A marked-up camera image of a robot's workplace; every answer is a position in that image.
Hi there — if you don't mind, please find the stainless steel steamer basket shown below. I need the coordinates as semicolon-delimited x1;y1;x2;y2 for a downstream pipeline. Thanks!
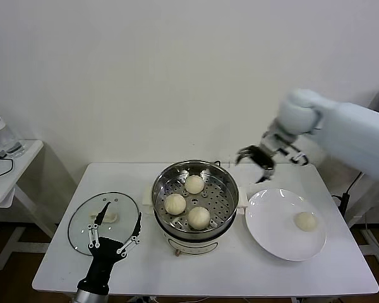
151;160;240;241

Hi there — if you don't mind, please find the white side table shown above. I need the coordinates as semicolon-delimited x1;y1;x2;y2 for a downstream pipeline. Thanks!
0;140;59;271

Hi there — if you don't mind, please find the small grey device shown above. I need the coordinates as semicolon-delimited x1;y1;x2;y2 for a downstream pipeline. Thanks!
6;141;23;155

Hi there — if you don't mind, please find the glass lid with cream handle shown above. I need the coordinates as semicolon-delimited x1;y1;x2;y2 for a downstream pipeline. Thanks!
67;191;140;256

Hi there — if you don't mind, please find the white steamed baozi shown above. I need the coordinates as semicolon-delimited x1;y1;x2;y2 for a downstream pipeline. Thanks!
294;211;318;232
184;174;205;194
187;206;211;230
163;193;187;216

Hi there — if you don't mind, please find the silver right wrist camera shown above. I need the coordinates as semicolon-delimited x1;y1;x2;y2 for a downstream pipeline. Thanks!
284;143;311;167

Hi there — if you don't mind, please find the white round plate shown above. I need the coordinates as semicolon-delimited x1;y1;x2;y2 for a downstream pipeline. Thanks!
244;188;328;262

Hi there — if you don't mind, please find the clear bottle with white cap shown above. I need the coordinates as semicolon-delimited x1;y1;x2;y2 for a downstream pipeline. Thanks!
0;115;27;158

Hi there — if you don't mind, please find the white electric pot base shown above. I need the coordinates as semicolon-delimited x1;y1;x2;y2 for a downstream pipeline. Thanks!
141;189;249;256

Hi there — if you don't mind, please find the black cable with adapter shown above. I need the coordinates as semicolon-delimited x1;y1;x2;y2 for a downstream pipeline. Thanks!
0;150;14;181

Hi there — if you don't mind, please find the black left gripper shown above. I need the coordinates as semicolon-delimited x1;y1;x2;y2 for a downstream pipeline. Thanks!
78;201;143;294

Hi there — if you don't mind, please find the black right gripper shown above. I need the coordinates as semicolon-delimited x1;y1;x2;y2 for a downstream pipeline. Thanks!
235;143;277;184

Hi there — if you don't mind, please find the black power cable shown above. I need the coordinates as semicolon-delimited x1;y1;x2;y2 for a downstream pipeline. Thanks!
330;172;363;222

